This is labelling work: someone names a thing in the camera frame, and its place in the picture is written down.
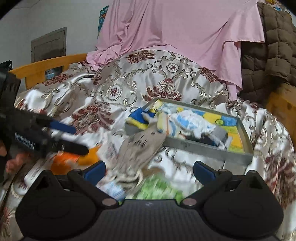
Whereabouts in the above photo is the orange plastic cup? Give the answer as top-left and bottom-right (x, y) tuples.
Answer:
(50, 145), (101, 175)

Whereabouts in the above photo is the beige grey cloth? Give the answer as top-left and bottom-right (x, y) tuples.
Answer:
(106, 127), (166, 188)

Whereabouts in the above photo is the white printed cloth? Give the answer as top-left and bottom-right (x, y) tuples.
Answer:
(170, 110), (216, 140)

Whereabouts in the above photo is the striped colourful towel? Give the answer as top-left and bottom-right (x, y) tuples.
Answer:
(147, 107), (181, 138)

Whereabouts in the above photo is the person's left hand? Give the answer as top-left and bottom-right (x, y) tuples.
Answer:
(0, 142), (29, 174)

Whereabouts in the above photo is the grey metal tray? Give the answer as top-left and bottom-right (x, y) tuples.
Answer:
(125, 98), (253, 166)

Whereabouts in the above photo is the floral satin bed cover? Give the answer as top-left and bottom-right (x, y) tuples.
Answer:
(0, 49), (296, 241)

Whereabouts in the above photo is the green patterned cloth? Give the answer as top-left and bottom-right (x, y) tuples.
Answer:
(125, 174), (197, 203)

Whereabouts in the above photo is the brown quilted jacket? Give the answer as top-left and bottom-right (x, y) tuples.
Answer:
(238, 3), (295, 103)

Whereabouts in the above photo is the pink hanging sheet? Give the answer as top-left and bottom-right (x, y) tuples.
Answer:
(86, 1), (265, 100)

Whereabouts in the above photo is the wooden bed frame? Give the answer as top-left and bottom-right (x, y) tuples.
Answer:
(10, 53), (87, 89)

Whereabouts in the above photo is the grey wall panel door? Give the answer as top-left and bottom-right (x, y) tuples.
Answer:
(31, 27), (67, 63)

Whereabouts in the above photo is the blue wall poster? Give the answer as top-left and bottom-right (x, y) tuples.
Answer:
(97, 6), (109, 36)

